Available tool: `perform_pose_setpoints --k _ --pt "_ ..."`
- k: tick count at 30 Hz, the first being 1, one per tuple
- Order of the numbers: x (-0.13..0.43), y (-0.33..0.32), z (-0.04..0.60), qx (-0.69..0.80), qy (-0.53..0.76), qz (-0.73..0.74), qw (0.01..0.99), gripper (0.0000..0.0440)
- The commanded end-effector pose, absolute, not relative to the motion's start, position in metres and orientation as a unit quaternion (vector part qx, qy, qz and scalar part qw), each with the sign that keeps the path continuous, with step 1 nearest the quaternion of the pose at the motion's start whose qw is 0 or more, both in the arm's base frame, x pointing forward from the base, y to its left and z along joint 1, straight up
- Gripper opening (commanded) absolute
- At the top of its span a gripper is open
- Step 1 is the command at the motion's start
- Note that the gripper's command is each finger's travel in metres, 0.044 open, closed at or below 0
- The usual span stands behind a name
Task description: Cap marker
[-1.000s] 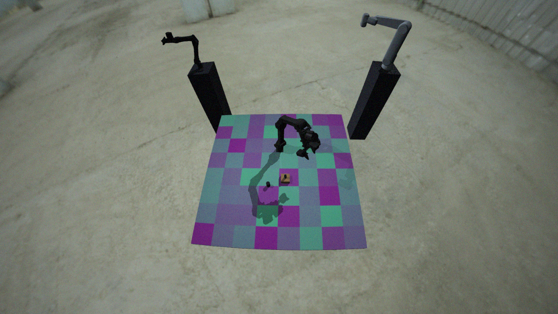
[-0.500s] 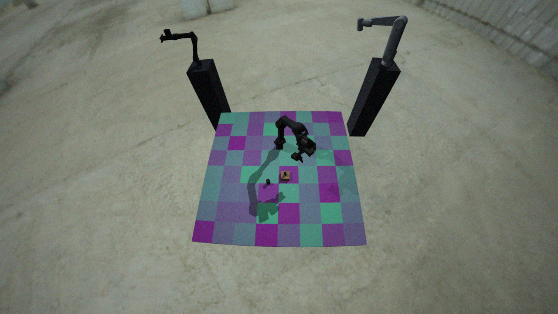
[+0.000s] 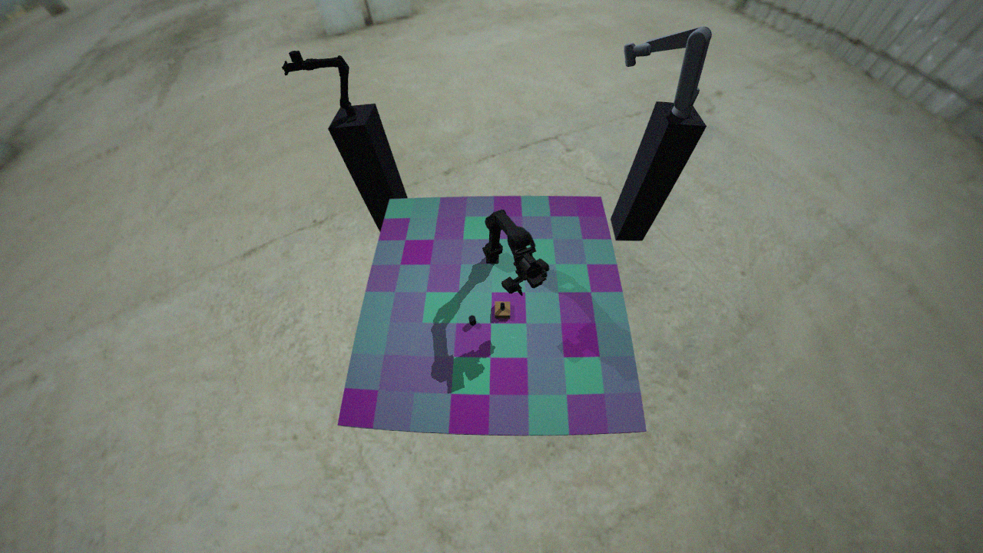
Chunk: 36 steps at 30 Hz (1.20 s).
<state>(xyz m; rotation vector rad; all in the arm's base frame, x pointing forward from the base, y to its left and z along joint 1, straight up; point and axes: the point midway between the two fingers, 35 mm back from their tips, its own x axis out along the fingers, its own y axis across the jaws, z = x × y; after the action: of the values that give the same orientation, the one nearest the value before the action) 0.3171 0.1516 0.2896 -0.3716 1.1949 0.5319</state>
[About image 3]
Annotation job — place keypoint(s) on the tan square block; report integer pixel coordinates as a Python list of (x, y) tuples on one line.
[(502, 314)]

